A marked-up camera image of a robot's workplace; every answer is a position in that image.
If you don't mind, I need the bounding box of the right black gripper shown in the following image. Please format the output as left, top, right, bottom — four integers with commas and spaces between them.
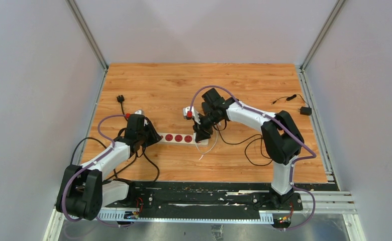
192, 109, 223, 143

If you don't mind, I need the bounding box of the white USB charger with cable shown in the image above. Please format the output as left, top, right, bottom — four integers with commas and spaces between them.
195, 131, 219, 158

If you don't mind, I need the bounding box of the white red power strip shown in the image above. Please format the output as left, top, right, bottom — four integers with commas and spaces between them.
158, 133, 209, 147

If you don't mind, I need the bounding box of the small black plug adapter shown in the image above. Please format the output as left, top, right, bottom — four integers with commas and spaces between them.
271, 93, 313, 116

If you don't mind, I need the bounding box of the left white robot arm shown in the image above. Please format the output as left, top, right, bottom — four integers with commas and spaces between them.
55, 110, 161, 222

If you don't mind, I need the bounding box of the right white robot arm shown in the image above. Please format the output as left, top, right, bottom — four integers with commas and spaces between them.
183, 85, 304, 210

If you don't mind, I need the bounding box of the black power strip plug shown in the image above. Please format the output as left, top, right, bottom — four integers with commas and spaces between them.
116, 95, 125, 103

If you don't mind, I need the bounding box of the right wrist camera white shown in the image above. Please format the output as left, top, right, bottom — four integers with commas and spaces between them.
182, 106, 201, 124

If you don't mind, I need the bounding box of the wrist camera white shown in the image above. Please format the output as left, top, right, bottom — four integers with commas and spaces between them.
134, 109, 145, 115
182, 106, 201, 124

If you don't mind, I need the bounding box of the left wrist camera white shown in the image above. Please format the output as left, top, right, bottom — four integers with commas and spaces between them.
134, 109, 145, 115

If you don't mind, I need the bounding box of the black power strip cord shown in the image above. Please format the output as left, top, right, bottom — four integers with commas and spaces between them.
70, 103, 160, 183

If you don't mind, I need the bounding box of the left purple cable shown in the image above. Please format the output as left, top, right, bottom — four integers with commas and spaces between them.
61, 114, 128, 228

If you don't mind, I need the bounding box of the black adapter cable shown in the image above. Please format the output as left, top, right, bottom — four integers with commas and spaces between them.
214, 121, 274, 167

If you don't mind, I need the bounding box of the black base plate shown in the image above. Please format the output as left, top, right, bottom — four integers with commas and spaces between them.
107, 181, 303, 220

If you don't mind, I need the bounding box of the left aluminium frame post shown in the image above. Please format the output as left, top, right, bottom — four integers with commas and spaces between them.
66, 0, 109, 72

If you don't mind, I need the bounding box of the aluminium frame post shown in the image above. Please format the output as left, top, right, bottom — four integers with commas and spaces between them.
66, 0, 109, 72
300, 0, 347, 72

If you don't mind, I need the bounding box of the right aluminium frame post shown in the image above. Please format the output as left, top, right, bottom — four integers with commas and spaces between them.
300, 0, 347, 72

